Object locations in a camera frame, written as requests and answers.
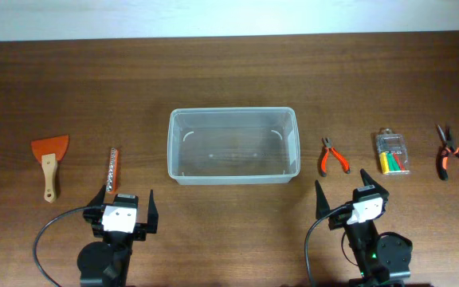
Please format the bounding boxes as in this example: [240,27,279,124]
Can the orange-black long nose pliers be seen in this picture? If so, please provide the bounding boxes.
[436,124,459,180]

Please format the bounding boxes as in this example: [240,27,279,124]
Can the orange scraper wooden handle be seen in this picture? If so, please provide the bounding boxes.
[30,135,69,203]

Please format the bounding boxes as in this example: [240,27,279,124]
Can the orange socket bit rail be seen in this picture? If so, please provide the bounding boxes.
[106,147,119,194]

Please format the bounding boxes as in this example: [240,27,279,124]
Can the clear plastic container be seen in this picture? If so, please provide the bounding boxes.
[167,107,301,185]

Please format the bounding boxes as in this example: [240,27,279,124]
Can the black cable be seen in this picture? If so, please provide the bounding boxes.
[32,205,95,287]
[304,203,354,287]

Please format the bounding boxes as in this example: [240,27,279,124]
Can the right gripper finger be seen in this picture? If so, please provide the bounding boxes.
[360,168,379,187]
[315,180,331,219]

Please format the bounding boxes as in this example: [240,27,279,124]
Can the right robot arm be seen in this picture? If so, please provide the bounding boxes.
[304,169,413,286]

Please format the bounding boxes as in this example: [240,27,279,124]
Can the small red-handled pliers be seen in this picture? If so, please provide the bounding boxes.
[319,137,351,178]

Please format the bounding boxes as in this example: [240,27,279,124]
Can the clear case coloured tubes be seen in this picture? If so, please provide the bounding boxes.
[375,128,410,175]

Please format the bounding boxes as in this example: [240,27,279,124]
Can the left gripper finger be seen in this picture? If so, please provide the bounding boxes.
[88,185,106,206]
[147,190,159,224]

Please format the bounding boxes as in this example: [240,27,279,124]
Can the left black cable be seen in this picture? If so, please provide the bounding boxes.
[32,205,95,287]

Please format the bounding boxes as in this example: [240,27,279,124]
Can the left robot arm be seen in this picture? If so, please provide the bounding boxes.
[77,187,159,287]

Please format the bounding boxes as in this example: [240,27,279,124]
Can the right black cable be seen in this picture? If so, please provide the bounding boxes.
[304,203,354,287]

